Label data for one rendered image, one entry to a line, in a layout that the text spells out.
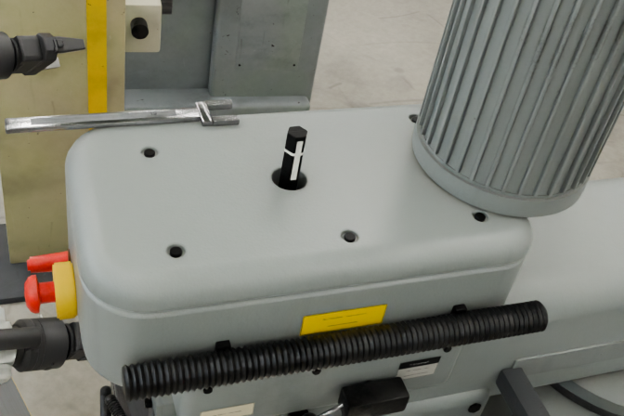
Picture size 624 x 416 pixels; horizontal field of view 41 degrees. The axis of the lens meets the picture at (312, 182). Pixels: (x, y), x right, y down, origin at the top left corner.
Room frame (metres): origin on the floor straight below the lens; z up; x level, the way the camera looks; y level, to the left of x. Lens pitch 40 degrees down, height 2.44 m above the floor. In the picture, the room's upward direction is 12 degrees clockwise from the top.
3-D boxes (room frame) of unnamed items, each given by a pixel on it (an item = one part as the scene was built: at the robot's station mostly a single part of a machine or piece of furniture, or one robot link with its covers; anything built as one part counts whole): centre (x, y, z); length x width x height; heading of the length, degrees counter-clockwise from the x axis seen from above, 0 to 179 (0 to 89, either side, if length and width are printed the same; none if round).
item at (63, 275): (0.57, 0.23, 1.76); 0.06 x 0.02 x 0.06; 25
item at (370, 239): (0.67, 0.01, 1.81); 0.47 x 0.26 x 0.16; 115
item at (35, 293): (0.56, 0.25, 1.76); 0.04 x 0.03 x 0.04; 25
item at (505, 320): (0.55, -0.07, 1.79); 0.45 x 0.04 x 0.04; 115
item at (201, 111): (0.70, 0.21, 1.89); 0.24 x 0.04 x 0.01; 116
